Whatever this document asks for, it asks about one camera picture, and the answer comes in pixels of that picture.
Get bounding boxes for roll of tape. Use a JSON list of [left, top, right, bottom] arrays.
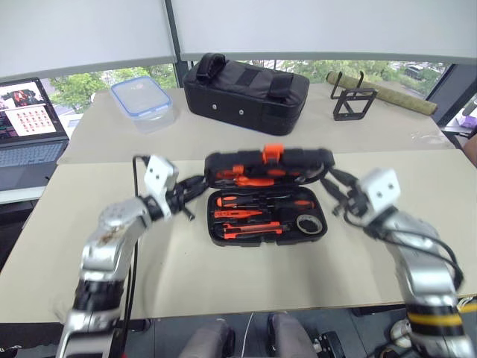
[[296, 213, 323, 236]]

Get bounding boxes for dark window frame post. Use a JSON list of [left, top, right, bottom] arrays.
[[163, 0, 189, 90]]

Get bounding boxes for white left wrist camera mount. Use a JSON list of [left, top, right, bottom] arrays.
[[143, 154, 180, 219]]

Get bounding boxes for orange black flat screwdriver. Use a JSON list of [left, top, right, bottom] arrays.
[[215, 194, 294, 209]]

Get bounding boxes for clear container with blue lid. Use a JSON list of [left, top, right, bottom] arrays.
[[110, 76, 176, 134]]

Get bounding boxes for black orange phillips screwdriver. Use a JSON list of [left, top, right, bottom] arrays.
[[260, 200, 315, 210]]

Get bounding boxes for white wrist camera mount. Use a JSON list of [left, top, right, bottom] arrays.
[[143, 154, 180, 219], [356, 167, 402, 224]]

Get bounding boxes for black wire stand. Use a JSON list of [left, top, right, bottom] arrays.
[[330, 70, 379, 122]]

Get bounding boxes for white round object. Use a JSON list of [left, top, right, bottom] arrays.
[[390, 319, 413, 348]]

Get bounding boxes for black fabric carry bag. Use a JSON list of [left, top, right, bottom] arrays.
[[182, 53, 311, 137]]

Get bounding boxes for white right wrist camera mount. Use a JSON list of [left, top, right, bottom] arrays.
[[356, 167, 402, 224]]

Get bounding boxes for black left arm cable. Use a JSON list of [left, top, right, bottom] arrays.
[[122, 154, 150, 358]]

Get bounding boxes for open laptop computer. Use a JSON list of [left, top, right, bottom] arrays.
[[0, 77, 71, 192]]

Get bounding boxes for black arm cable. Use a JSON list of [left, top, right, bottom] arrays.
[[342, 210, 466, 292], [122, 154, 150, 358]]

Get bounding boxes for thin white cable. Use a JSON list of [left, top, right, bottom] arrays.
[[241, 312, 256, 358]]

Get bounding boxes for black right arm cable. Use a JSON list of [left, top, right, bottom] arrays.
[[342, 210, 466, 292]]

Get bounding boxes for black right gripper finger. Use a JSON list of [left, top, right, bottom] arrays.
[[327, 168, 361, 191], [320, 178, 350, 206]]

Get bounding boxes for orange handled pliers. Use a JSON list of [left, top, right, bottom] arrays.
[[215, 166, 299, 188]]

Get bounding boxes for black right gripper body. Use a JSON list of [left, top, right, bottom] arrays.
[[333, 186, 370, 224]]

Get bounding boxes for grey rounded shape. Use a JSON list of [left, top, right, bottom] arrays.
[[268, 312, 318, 358], [180, 320, 236, 358]]

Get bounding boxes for white roller blind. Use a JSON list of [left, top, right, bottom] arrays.
[[0, 0, 176, 78], [169, 0, 477, 61]]

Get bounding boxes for rolled olive mat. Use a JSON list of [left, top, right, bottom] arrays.
[[326, 70, 439, 116]]

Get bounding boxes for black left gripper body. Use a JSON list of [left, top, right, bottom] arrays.
[[168, 180, 195, 222]]

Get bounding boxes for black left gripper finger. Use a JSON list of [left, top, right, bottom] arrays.
[[178, 173, 208, 191], [185, 186, 208, 204]]

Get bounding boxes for black orange tool kit case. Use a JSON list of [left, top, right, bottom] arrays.
[[203, 143, 335, 248]]

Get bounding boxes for small black box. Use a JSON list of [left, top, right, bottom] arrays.
[[316, 330, 347, 358]]

